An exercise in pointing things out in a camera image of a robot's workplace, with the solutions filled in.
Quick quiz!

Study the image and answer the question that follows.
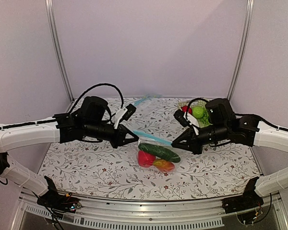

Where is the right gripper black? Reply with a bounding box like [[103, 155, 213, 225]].
[[172, 122, 229, 155]]

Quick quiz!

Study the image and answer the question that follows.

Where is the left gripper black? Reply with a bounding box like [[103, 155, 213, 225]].
[[84, 120, 139, 149]]

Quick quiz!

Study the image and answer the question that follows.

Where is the dark green toy cucumber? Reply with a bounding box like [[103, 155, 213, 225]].
[[138, 143, 181, 163]]

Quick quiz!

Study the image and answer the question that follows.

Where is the red toy apple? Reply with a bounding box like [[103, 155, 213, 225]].
[[137, 150, 156, 168]]

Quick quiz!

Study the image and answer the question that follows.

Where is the clear zip bag blue zipper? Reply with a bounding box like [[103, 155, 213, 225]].
[[133, 130, 182, 173]]

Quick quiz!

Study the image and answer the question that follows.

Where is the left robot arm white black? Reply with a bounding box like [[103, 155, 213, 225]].
[[0, 93, 139, 208]]

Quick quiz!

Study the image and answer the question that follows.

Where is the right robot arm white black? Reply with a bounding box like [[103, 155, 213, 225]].
[[171, 98, 288, 209]]

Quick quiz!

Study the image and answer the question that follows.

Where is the green toy grape bunch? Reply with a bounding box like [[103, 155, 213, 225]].
[[199, 110, 211, 127]]

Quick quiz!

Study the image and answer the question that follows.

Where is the light green toy fruit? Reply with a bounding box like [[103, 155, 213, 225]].
[[192, 106, 204, 119]]

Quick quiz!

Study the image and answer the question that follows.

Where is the dark red toy fruit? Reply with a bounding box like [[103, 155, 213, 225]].
[[181, 105, 192, 115]]

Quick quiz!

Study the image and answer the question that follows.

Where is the beige perforated plastic basket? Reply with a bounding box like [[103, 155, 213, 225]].
[[178, 100, 206, 128]]

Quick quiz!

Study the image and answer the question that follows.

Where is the floral patterned tablecloth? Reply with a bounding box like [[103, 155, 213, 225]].
[[36, 96, 264, 201]]

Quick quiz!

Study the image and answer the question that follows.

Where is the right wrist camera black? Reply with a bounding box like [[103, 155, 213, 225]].
[[174, 109, 189, 127]]

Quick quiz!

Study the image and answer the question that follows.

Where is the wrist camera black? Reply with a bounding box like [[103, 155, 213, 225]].
[[122, 103, 136, 121], [174, 109, 189, 127]]

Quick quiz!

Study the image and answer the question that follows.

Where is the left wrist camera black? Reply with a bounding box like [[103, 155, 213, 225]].
[[122, 103, 136, 121]]

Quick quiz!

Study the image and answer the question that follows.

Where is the aluminium front rail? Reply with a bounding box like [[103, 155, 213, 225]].
[[12, 189, 288, 230]]

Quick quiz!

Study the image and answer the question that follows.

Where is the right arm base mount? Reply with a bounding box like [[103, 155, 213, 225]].
[[222, 176, 264, 225]]

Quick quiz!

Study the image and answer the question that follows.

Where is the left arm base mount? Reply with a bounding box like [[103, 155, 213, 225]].
[[37, 176, 82, 213]]

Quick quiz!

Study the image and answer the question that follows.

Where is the right aluminium frame post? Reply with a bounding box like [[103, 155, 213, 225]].
[[227, 0, 254, 101]]

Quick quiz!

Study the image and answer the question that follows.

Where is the aluminium frame post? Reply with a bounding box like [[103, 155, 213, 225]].
[[45, 0, 74, 102], [227, 0, 254, 101]]

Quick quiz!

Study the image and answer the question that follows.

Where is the left aluminium frame post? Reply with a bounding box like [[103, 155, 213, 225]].
[[45, 0, 74, 102]]

